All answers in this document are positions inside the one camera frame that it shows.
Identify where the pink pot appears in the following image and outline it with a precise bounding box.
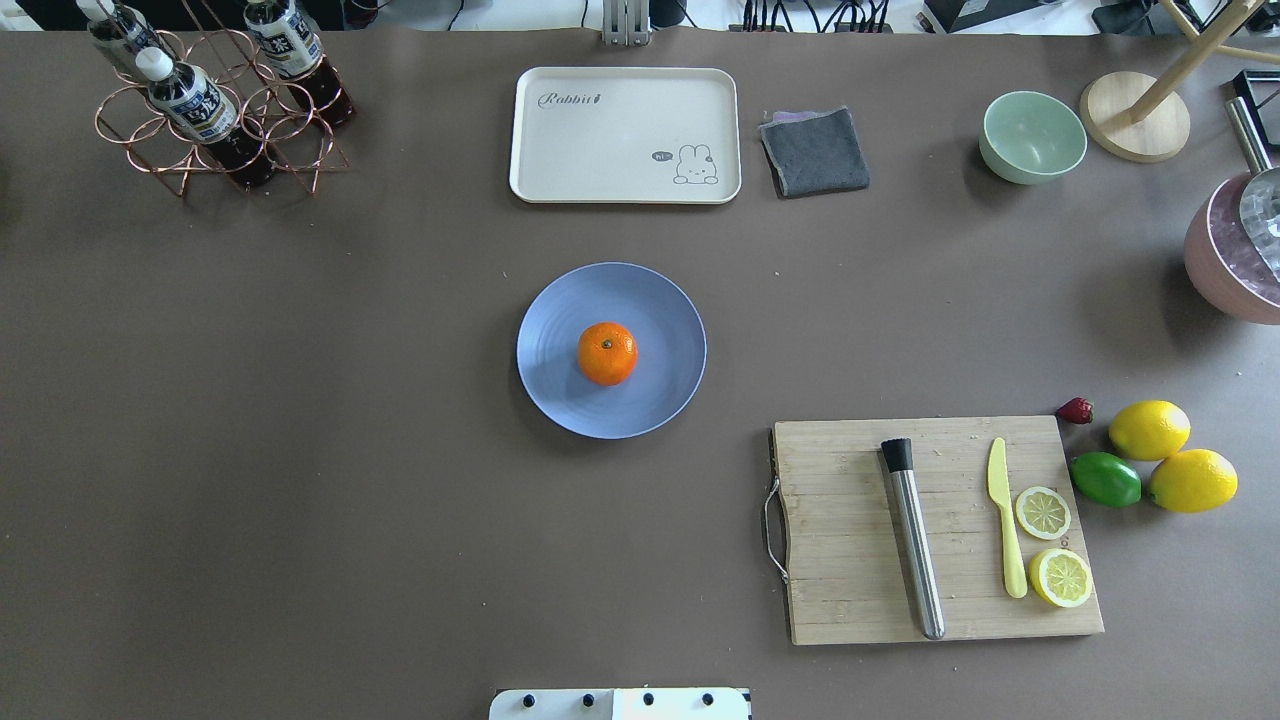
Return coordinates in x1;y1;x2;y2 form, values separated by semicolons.
1184;172;1279;325

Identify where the steel muddler black tip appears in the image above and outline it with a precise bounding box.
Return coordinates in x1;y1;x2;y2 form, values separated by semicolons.
879;438;946;641

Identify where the green ceramic bowl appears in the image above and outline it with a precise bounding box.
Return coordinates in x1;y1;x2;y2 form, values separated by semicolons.
978;91;1088;184

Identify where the green lime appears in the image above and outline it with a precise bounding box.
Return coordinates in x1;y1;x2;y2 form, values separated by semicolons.
1068;451;1143;509

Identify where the tea bottle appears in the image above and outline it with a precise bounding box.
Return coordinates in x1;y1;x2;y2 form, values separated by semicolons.
243;1;355;128
134;47;275;188
76;0;173;82

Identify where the left back tea bottle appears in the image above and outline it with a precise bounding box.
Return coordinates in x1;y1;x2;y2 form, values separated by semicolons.
76;0;173;82

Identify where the upper whole lemon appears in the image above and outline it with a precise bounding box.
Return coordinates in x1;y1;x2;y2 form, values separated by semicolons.
1108;400;1190;461

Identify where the whole lemon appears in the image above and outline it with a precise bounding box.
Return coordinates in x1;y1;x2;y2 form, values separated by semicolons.
1108;400;1190;461
1148;448;1239;512

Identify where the red strawberry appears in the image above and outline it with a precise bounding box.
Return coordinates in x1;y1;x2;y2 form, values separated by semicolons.
1055;397;1094;425

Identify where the wooden stand with base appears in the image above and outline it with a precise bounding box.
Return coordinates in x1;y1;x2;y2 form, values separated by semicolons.
1078;1;1279;163

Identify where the blue round plate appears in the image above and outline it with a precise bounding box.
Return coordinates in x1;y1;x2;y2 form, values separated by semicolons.
516;263;708;439

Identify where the black framed device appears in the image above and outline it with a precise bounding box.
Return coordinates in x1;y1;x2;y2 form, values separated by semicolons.
1233;69;1279;152

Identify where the right tea bottle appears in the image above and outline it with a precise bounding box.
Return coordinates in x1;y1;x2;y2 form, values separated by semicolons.
243;1;355;128

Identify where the lower whole lemon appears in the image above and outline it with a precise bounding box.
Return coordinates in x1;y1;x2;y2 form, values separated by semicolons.
1148;448;1239;512

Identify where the yellow plastic knife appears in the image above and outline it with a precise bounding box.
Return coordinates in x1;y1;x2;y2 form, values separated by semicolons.
986;437;1028;600

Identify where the upper lemon slice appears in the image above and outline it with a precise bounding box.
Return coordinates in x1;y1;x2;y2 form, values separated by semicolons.
1012;486;1073;541

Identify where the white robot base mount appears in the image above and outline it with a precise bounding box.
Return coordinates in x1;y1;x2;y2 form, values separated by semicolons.
488;685;753;719

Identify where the front tea bottle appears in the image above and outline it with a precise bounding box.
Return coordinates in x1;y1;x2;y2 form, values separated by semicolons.
134;47;275;188

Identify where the copper wire bottle rack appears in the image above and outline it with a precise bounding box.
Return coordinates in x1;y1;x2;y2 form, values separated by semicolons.
93;1;349;197

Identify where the lower lemon half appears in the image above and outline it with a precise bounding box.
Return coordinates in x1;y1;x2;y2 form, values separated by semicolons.
1028;548;1094;609

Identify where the orange mandarin fruit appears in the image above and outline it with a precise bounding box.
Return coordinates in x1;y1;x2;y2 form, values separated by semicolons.
576;322;637;387

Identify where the metal bracket at table edge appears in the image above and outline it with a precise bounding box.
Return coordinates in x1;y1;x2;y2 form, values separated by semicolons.
602;0;653;47

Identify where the wooden cutting board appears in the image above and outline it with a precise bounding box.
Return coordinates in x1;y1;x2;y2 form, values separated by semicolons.
772;415;1105;644

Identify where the cream rabbit tray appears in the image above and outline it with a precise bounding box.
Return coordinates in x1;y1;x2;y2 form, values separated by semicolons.
508;67;742;205

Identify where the grey folded cloth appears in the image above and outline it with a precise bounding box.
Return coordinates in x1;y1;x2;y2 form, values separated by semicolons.
758;105;870;199

